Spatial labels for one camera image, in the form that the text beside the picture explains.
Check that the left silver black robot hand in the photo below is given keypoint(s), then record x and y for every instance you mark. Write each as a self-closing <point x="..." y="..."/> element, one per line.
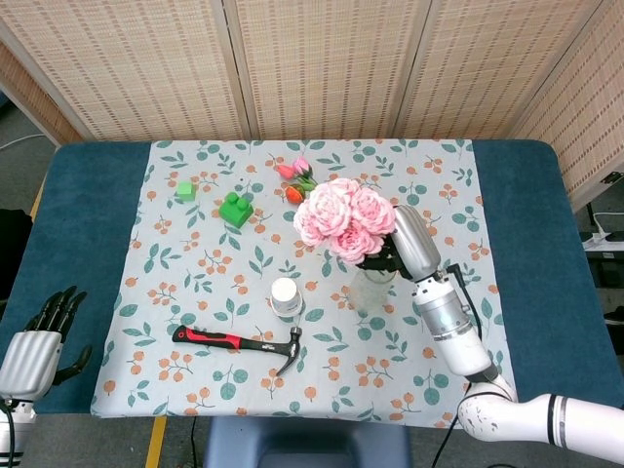
<point x="29" y="361"/>

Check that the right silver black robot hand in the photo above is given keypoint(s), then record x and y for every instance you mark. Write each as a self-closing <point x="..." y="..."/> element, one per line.
<point x="417" y="244"/>

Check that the pink flower bouquet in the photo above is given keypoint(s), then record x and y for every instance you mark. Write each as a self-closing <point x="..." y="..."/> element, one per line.
<point x="336" y="219"/>

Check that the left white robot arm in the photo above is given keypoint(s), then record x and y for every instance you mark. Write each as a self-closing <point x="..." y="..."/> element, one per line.
<point x="19" y="419"/>

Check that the blue robot base seat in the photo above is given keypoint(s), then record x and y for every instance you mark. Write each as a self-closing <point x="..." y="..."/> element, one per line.
<point x="307" y="443"/>

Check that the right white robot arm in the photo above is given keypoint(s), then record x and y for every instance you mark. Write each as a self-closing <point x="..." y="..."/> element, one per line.
<point x="453" y="336"/>

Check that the tall textured glass vase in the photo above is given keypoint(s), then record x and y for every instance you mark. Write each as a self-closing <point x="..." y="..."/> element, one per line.
<point x="373" y="297"/>

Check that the black bag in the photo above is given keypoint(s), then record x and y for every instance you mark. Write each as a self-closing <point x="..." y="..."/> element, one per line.
<point x="12" y="253"/>

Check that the white paper cup stack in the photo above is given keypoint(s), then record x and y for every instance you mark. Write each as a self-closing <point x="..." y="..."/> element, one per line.
<point x="286" y="295"/>

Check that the red-pink artificial flower bud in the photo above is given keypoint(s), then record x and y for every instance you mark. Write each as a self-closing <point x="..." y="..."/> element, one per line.
<point x="285" y="171"/>

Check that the floral print tablecloth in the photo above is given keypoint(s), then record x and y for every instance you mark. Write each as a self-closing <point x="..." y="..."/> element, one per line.
<point x="195" y="292"/>

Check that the red black claw hammer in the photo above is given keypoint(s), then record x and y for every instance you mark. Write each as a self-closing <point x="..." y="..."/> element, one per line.
<point x="209" y="336"/>

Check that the green block with studs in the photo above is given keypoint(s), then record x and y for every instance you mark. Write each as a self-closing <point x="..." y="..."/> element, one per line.
<point x="236" y="212"/>

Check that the white power strip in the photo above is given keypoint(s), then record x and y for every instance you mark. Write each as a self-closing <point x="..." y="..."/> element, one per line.
<point x="604" y="241"/>

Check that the woven folding screen panel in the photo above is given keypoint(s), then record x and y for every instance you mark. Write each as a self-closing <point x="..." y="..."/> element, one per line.
<point x="326" y="63"/>
<point x="487" y="63"/>
<point x="585" y="122"/>
<point x="29" y="102"/>
<point x="122" y="63"/>

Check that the black shoe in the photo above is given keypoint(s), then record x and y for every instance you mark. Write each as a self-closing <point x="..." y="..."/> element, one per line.
<point x="615" y="319"/>

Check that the small green cube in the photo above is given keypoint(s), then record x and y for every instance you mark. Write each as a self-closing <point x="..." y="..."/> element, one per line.
<point x="186" y="191"/>

